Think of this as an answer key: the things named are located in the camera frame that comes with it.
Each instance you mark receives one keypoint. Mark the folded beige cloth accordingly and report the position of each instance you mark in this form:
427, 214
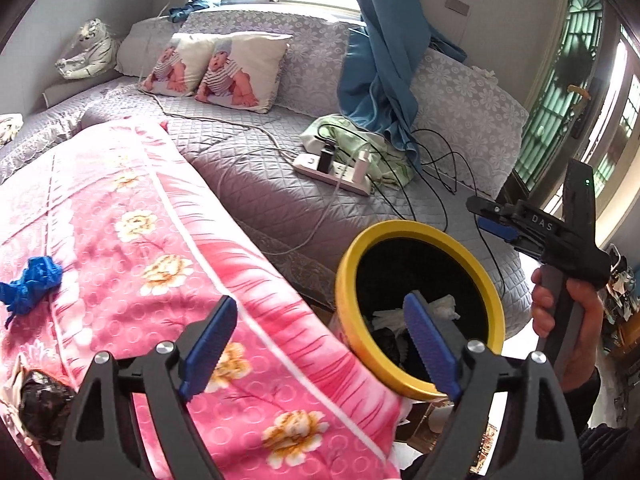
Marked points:
9, 127

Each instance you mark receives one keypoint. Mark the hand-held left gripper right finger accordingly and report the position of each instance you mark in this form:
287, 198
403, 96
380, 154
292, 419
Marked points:
430, 340

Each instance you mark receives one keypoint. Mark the pink floral blanket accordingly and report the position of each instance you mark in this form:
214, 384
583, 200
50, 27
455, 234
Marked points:
125, 260

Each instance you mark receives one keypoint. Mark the grey quilted sofa bed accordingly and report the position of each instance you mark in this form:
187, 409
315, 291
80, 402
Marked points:
250, 170

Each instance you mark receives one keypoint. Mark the small black plastic bag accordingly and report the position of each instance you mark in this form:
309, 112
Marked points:
395, 345

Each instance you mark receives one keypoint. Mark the large black plastic bag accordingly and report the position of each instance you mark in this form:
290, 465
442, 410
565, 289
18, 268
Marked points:
45, 405

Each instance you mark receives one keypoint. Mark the person's right hand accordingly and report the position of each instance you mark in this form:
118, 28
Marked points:
587, 325

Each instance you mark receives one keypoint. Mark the grey bolster pillow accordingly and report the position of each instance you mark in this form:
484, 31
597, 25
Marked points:
65, 92

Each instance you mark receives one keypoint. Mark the baby print pillow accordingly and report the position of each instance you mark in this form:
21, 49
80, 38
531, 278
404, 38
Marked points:
172, 65
240, 75

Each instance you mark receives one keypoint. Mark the white charger plug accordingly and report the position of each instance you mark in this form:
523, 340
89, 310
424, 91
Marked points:
361, 165

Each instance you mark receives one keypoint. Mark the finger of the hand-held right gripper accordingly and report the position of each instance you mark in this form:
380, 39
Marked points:
497, 230
487, 206

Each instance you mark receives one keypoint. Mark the person's right forearm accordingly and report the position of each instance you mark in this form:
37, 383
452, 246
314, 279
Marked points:
610, 440

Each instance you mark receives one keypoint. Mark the long blue curtain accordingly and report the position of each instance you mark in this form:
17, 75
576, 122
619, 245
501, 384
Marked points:
385, 60

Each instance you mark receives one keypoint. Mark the green metal door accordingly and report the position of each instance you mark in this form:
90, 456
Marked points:
560, 85

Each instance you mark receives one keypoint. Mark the white tiger plush toy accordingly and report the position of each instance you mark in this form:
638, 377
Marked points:
92, 50

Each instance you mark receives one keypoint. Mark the white power strip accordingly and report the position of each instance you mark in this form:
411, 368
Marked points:
310, 165

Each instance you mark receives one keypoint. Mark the yellow trash bin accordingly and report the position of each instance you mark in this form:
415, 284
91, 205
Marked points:
350, 320

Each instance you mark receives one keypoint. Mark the white tissue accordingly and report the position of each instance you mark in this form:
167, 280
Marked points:
440, 307

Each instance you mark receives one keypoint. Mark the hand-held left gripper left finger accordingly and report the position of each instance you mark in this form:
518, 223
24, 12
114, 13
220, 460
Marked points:
210, 345

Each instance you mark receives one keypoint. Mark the light green cloth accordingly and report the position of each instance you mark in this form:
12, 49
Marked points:
345, 127

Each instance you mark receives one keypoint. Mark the black charger plug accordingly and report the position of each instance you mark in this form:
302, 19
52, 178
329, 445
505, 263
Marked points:
326, 156

